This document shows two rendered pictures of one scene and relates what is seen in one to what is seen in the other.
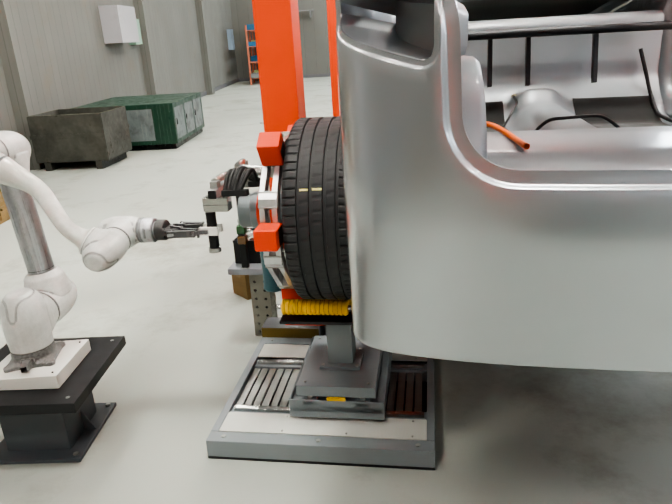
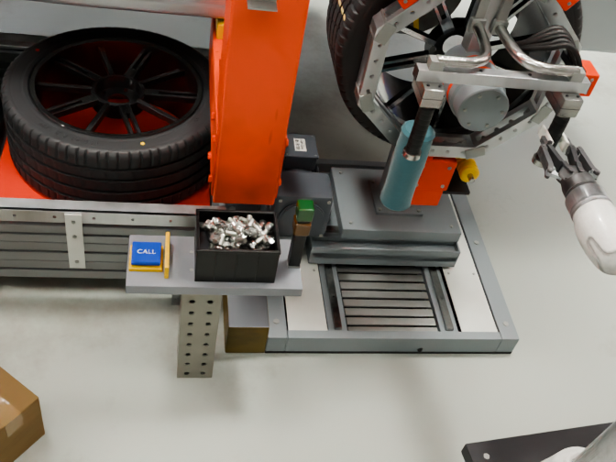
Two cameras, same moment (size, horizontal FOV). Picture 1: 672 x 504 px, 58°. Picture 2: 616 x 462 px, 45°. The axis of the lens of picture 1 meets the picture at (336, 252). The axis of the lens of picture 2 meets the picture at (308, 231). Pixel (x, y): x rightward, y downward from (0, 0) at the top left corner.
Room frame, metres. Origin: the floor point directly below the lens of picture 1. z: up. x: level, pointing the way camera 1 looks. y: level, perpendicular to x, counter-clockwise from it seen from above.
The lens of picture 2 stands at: (3.14, 1.60, 1.85)
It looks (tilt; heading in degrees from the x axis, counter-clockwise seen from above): 45 degrees down; 245
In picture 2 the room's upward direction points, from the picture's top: 13 degrees clockwise
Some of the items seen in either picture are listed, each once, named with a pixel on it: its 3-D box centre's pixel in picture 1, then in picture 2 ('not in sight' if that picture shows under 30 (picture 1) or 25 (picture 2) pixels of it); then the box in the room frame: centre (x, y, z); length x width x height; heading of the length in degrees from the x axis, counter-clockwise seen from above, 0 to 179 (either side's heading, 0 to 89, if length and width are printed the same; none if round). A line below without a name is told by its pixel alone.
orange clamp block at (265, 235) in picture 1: (268, 236); (575, 77); (1.83, 0.21, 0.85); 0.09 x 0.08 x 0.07; 171
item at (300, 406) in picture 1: (345, 374); (376, 218); (2.16, -0.01, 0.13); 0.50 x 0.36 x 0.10; 171
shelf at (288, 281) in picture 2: (257, 255); (214, 265); (2.81, 0.39, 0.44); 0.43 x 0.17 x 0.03; 171
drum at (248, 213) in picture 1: (269, 209); (472, 86); (2.16, 0.24, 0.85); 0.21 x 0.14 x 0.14; 81
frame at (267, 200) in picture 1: (288, 209); (465, 70); (2.14, 0.17, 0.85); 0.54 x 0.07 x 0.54; 171
